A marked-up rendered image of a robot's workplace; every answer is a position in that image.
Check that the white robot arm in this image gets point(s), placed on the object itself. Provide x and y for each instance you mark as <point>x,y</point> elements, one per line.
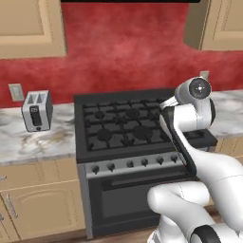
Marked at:
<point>215,177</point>

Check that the black gas stove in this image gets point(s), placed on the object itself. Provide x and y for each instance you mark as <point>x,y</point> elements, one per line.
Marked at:
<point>120,129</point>

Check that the black stove knob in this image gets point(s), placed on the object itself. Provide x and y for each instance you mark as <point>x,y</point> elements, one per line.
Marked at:
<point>129,164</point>
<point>174,157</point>
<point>95,169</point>
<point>160,160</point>
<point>110,166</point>
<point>144,162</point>

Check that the black oven door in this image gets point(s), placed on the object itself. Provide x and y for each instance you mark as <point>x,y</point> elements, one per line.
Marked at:
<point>123,202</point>

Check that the silver two-slot toaster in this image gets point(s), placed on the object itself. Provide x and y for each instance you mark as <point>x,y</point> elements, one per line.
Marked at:
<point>37,111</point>

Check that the beige drawer front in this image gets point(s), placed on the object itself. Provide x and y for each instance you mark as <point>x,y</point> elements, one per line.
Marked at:
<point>232,146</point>
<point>38,172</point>

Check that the beige lower cabinet door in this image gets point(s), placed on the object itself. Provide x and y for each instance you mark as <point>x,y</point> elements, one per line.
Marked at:
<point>47,209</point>

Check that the beige cabinet door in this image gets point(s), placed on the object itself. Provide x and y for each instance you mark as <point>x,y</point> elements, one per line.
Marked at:
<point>47,209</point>
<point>28,25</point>
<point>224,25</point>

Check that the beige upper cabinet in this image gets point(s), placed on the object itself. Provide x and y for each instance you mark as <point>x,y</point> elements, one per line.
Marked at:
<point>193,25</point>

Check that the black range hood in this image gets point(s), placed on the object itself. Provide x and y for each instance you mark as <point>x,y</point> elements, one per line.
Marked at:
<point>129,1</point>

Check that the beige upper cabinet door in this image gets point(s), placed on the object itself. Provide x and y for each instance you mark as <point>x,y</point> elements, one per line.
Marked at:
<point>224,25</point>
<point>28,25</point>

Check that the grey wall outlet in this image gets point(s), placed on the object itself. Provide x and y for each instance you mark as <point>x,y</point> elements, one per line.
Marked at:
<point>204,74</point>
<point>15,92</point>

